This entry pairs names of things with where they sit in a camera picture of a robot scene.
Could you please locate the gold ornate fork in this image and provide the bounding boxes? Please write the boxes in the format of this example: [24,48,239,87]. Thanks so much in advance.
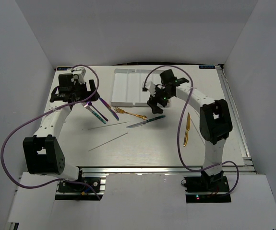
[113,107,147,120]

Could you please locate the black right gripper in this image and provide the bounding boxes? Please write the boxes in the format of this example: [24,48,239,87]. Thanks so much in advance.
[147,84,174,114]

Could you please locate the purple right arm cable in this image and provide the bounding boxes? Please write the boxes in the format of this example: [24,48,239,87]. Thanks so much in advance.
[142,65,239,196]

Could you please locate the purple iridescent knife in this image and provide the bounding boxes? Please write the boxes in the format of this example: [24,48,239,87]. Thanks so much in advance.
[99,97,119,121]

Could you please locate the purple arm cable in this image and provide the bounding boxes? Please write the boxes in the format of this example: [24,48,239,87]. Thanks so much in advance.
[142,65,239,196]
[0,64,102,201]

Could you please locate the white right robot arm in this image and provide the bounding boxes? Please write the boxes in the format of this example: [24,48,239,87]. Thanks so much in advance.
[142,65,233,191]

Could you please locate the gold knife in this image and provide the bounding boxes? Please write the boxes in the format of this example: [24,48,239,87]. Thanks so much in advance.
[183,113,191,147]

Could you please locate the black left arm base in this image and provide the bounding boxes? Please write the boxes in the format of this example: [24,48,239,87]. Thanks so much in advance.
[55,173,108,201]

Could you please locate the silver fork teal handle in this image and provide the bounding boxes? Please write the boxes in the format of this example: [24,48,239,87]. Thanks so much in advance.
[81,103,106,124]

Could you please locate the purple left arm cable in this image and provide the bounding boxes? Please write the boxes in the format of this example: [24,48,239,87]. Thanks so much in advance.
[0,64,102,201]

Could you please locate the white divided cutlery tray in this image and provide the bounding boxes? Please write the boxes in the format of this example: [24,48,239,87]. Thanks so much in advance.
[111,69,162,107]

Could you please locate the silver knife teal handle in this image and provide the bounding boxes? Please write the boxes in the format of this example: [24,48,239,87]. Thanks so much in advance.
[126,115,166,128]

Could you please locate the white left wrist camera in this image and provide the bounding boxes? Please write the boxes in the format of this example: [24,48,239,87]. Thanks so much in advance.
[69,67,86,84]

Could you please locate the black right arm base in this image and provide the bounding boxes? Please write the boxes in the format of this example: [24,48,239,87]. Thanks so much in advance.
[180,176,231,204]

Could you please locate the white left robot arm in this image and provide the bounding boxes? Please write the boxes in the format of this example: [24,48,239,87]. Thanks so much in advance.
[23,73,99,191]

